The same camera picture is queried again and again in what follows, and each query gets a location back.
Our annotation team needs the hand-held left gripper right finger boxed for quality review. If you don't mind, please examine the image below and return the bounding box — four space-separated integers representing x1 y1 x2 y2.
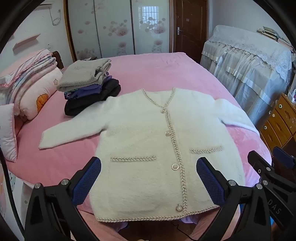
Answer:
196 157 271 241

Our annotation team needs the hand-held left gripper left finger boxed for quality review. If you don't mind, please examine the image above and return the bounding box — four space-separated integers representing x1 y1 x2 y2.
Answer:
24 156 102 241

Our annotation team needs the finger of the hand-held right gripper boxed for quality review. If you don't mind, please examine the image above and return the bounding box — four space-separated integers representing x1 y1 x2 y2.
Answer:
273 147 296 169
247 151 296 197

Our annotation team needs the white fuzzy cardigan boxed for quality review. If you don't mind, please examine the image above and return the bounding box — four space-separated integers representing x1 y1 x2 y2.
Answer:
38 88 260 223

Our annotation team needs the wooden drawer cabinet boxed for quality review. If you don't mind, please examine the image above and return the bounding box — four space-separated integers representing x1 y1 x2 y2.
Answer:
259 93 296 151

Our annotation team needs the folded black garment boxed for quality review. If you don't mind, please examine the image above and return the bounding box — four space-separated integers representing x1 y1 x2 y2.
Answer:
64 78 121 116

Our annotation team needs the folded purple garment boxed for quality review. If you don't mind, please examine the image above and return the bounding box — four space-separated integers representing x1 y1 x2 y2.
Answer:
64 72 110 100

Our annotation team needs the small pink cushion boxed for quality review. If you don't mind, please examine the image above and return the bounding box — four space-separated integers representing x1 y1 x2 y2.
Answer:
0 103 18 163

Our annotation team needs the lace cloth covered furniture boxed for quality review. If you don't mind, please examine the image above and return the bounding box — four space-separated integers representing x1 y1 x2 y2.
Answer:
200 25 293 127

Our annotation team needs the folded beige knit sweater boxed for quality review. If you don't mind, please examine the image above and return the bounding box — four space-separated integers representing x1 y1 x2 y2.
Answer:
57 59 112 92

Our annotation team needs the folded pastel quilt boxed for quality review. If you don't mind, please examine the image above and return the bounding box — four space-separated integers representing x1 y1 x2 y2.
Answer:
0 54 58 105

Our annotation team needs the pink bed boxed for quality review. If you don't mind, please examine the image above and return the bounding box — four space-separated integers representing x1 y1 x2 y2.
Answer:
0 52 272 241

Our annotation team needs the stack of books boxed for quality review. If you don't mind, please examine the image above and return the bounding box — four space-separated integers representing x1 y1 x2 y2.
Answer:
256 26 296 52

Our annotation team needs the dark wooden headboard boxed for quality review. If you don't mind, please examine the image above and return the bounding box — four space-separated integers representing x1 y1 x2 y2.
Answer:
51 51 64 70

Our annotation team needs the pink frilled pillow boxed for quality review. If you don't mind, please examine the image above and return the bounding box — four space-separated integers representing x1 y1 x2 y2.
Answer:
0 49 53 90

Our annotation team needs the brown wooden door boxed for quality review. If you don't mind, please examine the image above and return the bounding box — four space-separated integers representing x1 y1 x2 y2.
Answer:
173 0 210 63

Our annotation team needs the floral sliding door wardrobe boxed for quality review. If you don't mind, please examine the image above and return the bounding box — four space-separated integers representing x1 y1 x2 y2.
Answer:
63 0 176 62

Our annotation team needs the white air conditioner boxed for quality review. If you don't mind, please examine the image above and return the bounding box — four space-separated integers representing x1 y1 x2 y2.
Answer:
38 1 55 11

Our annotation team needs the thick black cable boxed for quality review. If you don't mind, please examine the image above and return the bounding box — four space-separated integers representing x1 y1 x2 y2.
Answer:
0 148 26 241

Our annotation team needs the pink wall shelf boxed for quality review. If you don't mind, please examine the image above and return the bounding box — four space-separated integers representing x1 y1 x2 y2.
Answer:
13 34 41 50

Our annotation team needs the white power cable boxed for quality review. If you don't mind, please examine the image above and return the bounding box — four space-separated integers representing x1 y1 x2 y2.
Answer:
50 9 62 26

